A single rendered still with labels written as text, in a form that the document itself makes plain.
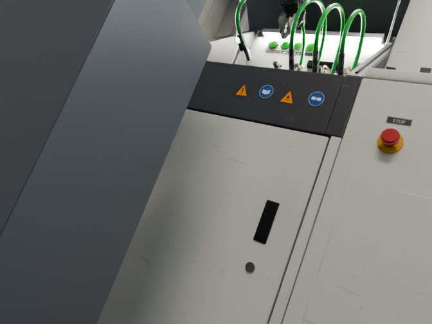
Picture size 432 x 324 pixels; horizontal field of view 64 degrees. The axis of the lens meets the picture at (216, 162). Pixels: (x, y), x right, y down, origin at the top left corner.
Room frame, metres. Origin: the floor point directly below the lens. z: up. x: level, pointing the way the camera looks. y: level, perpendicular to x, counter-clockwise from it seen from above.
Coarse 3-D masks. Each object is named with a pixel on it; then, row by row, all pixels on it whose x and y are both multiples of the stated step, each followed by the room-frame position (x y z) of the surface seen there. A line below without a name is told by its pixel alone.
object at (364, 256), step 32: (416, 0) 1.04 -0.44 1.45; (416, 32) 0.99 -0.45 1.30; (416, 64) 0.95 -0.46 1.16; (384, 96) 0.73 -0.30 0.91; (416, 96) 0.70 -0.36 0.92; (352, 128) 0.76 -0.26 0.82; (384, 128) 0.72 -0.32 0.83; (416, 128) 0.69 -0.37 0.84; (352, 160) 0.75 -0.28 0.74; (384, 160) 0.71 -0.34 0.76; (416, 160) 0.68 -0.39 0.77; (352, 192) 0.73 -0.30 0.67; (384, 192) 0.70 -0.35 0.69; (416, 192) 0.68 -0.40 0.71; (320, 224) 0.76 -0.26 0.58; (352, 224) 0.72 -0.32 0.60; (384, 224) 0.69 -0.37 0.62; (416, 224) 0.67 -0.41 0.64; (320, 256) 0.75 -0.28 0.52; (352, 256) 0.71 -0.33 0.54; (384, 256) 0.69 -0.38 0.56; (416, 256) 0.66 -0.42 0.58; (320, 288) 0.73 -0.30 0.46; (352, 288) 0.71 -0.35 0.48; (384, 288) 0.68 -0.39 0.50; (416, 288) 0.65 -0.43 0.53; (288, 320) 0.76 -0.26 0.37; (320, 320) 0.73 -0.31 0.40; (352, 320) 0.70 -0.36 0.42; (384, 320) 0.67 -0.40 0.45; (416, 320) 0.65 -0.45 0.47
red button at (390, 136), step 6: (384, 132) 0.68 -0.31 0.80; (390, 132) 0.68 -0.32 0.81; (396, 132) 0.67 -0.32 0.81; (378, 138) 0.72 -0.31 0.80; (384, 138) 0.68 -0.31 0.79; (390, 138) 0.68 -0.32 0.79; (396, 138) 0.67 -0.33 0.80; (402, 138) 0.70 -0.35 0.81; (378, 144) 0.72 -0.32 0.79; (384, 144) 0.69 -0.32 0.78; (390, 144) 0.68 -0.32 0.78; (396, 144) 0.70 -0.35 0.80; (402, 144) 0.70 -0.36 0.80; (384, 150) 0.71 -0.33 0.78; (390, 150) 0.71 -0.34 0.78; (396, 150) 0.70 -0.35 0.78
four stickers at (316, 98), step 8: (240, 88) 0.92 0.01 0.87; (248, 88) 0.91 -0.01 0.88; (264, 88) 0.88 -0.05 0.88; (272, 88) 0.87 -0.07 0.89; (264, 96) 0.88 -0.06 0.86; (288, 96) 0.85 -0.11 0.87; (312, 96) 0.81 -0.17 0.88; (320, 96) 0.80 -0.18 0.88; (312, 104) 0.81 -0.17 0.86; (320, 104) 0.80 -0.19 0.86
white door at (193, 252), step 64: (192, 128) 0.97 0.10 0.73; (256, 128) 0.87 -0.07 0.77; (192, 192) 0.93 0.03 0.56; (256, 192) 0.84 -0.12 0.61; (128, 256) 0.99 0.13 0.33; (192, 256) 0.89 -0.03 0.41; (256, 256) 0.81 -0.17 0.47; (128, 320) 0.95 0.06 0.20; (192, 320) 0.86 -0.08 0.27; (256, 320) 0.79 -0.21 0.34
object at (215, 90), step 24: (216, 72) 0.97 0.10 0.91; (240, 72) 0.93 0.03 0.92; (264, 72) 0.89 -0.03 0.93; (288, 72) 0.86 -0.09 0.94; (312, 72) 0.83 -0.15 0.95; (192, 96) 0.99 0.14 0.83; (216, 96) 0.95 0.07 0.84; (240, 96) 0.91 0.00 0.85; (336, 96) 0.79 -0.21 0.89; (264, 120) 0.87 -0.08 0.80; (288, 120) 0.83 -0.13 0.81; (312, 120) 0.80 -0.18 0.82
